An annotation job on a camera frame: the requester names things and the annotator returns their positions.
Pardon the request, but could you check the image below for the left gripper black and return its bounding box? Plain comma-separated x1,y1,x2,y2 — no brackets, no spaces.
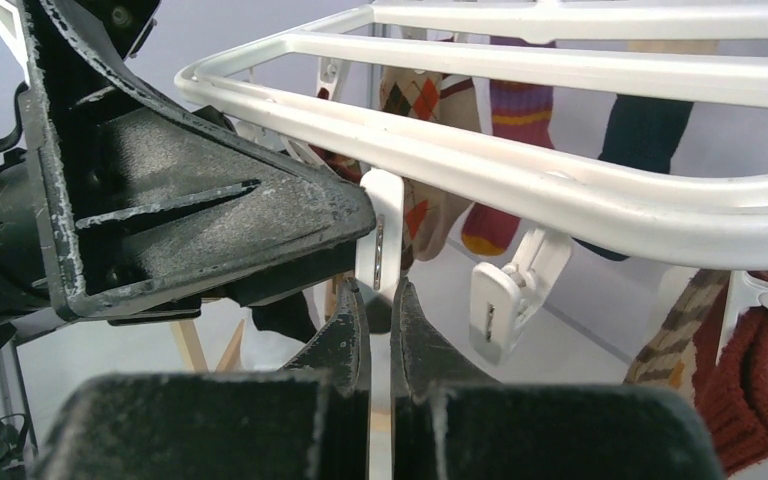
0,1,375,345

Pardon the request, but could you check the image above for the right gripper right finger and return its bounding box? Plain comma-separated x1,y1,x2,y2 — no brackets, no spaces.
390,280,725,479

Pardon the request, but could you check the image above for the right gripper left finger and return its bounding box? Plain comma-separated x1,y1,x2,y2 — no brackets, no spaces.
31,279,372,479

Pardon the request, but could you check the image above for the black sock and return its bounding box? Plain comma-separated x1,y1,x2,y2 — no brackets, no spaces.
250,291,318,344

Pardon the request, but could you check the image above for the white plastic sock hanger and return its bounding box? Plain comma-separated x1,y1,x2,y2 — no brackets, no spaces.
0,1,768,359

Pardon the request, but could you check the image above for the argyle brown sock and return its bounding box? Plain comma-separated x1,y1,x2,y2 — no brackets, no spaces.
379,66,481,269

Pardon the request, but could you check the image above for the striped brown green sock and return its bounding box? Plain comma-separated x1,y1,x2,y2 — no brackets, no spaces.
623,269,730,403

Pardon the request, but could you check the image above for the red cuff tan sock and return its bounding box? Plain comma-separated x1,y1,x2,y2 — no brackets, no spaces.
460,36,558,258

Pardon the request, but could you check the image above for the navy sock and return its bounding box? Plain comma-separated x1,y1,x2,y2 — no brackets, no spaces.
572,95,695,263

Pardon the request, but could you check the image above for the wooden drying rack frame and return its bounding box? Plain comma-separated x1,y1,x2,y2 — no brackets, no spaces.
170,299,304,372

